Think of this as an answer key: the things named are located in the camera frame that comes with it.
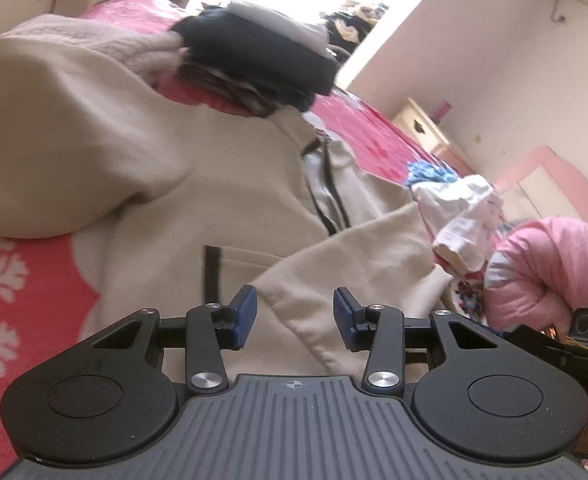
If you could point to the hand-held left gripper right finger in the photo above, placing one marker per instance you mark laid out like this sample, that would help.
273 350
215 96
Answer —
343 317

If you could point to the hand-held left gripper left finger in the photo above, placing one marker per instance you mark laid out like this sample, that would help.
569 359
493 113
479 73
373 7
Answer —
244 317

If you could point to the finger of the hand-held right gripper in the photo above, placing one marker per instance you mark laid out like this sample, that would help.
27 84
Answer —
559 355

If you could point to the beige zip jacket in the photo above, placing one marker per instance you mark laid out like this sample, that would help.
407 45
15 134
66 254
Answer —
124 160

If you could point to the stack of folded clothes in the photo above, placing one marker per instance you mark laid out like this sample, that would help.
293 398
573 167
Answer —
254 55

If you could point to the pink quilt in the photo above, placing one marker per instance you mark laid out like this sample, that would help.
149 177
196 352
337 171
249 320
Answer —
549 270

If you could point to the pink headboard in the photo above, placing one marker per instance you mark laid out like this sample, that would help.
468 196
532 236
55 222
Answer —
574 180

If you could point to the white garment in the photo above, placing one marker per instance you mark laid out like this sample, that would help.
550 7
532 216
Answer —
464 220

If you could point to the blue knitted garment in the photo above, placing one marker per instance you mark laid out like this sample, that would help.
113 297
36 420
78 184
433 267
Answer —
431 172

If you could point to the cream wooden nightstand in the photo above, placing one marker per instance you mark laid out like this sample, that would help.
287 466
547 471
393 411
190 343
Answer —
419 122

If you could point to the red floral bedsheet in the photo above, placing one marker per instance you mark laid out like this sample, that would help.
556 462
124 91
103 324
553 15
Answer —
24 310

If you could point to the pink cup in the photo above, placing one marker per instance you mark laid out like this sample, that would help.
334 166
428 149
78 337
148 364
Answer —
443 110

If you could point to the beige knit sweater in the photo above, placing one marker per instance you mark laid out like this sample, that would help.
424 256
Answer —
124 50

